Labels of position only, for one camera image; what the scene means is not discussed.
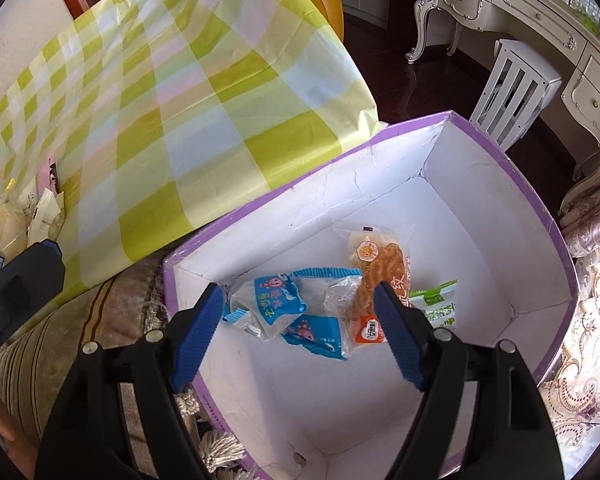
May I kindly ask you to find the translucent bread packet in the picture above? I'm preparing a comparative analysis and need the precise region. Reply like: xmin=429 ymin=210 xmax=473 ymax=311
xmin=0 ymin=180 xmax=36 ymax=266

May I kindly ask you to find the white slatted stool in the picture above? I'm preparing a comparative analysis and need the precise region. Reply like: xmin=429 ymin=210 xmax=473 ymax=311
xmin=469 ymin=38 xmax=563 ymax=153

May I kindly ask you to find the floral cream upholstery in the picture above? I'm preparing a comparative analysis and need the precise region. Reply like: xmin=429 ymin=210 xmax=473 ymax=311
xmin=537 ymin=165 xmax=600 ymax=461

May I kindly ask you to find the purple white cardboard box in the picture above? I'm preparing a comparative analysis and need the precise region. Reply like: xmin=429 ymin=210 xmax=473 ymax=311
xmin=161 ymin=110 xmax=579 ymax=480

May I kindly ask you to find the blue white snack packet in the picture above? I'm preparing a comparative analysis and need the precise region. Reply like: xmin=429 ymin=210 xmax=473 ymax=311
xmin=280 ymin=266 xmax=365 ymax=362
xmin=222 ymin=272 xmax=311 ymax=343

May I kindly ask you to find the green white snack packet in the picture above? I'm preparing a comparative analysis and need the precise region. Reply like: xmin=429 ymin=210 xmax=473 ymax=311
xmin=407 ymin=280 xmax=460 ymax=333

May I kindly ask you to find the beige tassel fringe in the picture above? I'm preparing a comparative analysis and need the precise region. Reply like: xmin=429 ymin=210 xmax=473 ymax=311
xmin=172 ymin=390 xmax=251 ymax=480

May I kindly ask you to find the green checkered tablecloth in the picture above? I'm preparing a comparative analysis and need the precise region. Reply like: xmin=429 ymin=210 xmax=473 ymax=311
xmin=0 ymin=0 xmax=381 ymax=306

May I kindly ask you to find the yellow leather armchair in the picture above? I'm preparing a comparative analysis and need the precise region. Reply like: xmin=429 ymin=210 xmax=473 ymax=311
xmin=115 ymin=0 xmax=345 ymax=43

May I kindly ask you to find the white ornate desk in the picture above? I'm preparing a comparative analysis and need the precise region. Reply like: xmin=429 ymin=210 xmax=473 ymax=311
xmin=405 ymin=0 xmax=600 ymax=221

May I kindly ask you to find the clear fried twist packet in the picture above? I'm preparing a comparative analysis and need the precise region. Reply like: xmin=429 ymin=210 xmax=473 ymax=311
xmin=325 ymin=224 xmax=416 ymax=346

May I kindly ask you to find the white nut pastry packet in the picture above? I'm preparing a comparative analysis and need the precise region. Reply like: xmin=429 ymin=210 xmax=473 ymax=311
xmin=27 ymin=187 xmax=67 ymax=246

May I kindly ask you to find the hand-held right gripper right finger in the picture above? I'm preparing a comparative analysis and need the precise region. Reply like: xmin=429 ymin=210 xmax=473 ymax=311
xmin=372 ymin=282 xmax=566 ymax=480

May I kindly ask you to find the pink snack packet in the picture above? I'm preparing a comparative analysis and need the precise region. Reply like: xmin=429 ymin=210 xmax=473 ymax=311
xmin=36 ymin=156 xmax=63 ymax=196

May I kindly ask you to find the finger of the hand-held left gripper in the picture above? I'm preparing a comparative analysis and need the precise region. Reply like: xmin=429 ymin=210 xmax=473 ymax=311
xmin=0 ymin=240 xmax=67 ymax=363

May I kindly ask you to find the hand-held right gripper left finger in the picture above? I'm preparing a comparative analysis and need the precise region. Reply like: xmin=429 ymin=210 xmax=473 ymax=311
xmin=32 ymin=282 xmax=226 ymax=480

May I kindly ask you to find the person's left hand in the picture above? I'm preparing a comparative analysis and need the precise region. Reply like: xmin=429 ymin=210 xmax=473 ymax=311
xmin=0 ymin=380 xmax=37 ymax=466

